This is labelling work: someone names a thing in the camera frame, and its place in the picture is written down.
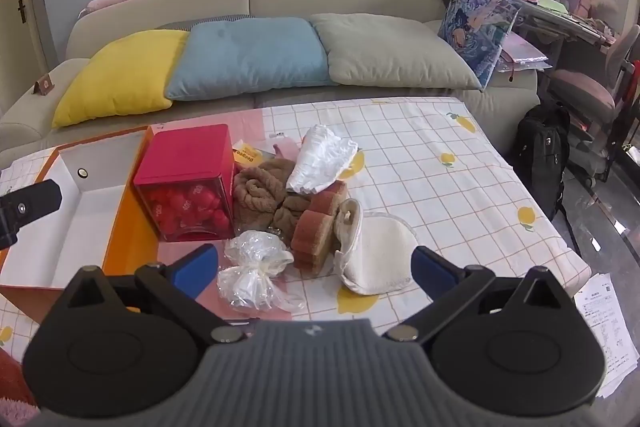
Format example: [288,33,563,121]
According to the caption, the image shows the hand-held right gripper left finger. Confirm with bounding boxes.
[62,243,248,343]

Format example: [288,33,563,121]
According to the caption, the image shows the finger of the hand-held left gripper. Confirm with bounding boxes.
[0,179,63,250]

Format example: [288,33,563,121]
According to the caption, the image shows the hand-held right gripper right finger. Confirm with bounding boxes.
[382,245,573,343]

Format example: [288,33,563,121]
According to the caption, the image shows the cream round bath mitt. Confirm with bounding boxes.
[334,199,418,295]

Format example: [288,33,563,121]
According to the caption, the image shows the clear crinkled plastic bag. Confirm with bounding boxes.
[217,230,306,312]

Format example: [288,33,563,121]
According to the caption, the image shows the orange cardboard box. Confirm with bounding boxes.
[0,124,161,305]

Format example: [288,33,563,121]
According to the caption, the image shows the brown twisted towel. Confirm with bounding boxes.
[232,158,297,228]

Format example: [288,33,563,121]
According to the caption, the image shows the brown slippers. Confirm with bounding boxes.
[272,194,312,242]

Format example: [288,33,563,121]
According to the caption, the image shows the brown scalloped sponge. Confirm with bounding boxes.
[291,181,349,272]

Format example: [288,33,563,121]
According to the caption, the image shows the yellow snack packet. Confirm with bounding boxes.
[232,142,266,168]

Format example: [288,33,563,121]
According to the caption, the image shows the pink cloth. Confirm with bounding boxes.
[272,133,301,158]

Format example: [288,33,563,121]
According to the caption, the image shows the white plastic bag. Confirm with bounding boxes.
[286,124,360,194]

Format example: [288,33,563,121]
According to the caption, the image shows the red lidded clear container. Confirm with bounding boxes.
[132,123,236,243]

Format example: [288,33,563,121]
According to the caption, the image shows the yellow pillow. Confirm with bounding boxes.
[52,29,190,128]

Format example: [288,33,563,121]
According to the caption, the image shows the black backpack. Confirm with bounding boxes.
[515,103,571,222]

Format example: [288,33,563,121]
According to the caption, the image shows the red rug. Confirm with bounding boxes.
[0,347,38,413]

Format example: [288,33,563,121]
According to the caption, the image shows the white paper sheets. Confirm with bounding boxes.
[574,272,640,400]

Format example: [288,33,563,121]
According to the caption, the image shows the grey green pillow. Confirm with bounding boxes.
[310,13,482,92]

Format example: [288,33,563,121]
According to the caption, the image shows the pink office chair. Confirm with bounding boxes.
[550,24,640,188]

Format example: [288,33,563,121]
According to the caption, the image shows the pink plastic folder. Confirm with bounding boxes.
[495,31,553,75]

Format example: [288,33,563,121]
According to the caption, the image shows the striped cushion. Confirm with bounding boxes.
[162,13,253,32]

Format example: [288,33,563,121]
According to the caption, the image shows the blue printed pillow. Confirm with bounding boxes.
[438,0,521,88]

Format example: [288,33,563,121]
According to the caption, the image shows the study desk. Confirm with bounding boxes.
[515,0,621,58]

